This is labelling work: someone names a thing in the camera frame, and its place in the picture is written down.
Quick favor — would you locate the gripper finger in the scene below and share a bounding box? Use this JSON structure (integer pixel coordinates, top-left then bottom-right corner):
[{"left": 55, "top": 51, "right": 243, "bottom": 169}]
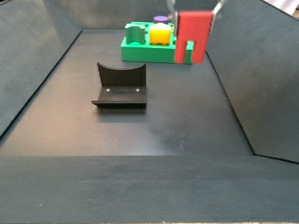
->
[
  {"left": 166, "top": 0, "right": 179, "bottom": 34},
  {"left": 213, "top": 0, "right": 226, "bottom": 21}
]

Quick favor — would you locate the red two-pronged block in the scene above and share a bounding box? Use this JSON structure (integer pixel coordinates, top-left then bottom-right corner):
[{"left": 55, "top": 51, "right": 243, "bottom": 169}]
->
[{"left": 174, "top": 10, "right": 213, "bottom": 63}]

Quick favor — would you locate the black curved holder fixture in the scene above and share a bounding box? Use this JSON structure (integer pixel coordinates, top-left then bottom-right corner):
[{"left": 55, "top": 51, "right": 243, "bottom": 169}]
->
[{"left": 91, "top": 63, "right": 147, "bottom": 107}]

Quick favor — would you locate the purple cylinder block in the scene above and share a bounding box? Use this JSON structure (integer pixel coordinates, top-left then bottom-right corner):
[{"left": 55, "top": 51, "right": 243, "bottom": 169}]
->
[{"left": 154, "top": 16, "right": 169, "bottom": 24}]

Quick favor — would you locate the yellow-orange pentagon block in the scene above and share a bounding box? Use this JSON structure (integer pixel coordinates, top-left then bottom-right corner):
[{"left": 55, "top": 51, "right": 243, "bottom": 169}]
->
[{"left": 150, "top": 23, "right": 173, "bottom": 46}]

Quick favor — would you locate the green notched block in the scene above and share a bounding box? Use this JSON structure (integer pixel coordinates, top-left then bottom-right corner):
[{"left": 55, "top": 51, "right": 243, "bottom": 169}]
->
[{"left": 126, "top": 23, "right": 146, "bottom": 45}]

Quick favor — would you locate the green shape-sorter base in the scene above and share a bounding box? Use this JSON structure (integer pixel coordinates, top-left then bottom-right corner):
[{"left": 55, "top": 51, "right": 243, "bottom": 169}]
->
[{"left": 119, "top": 21, "right": 197, "bottom": 65}]

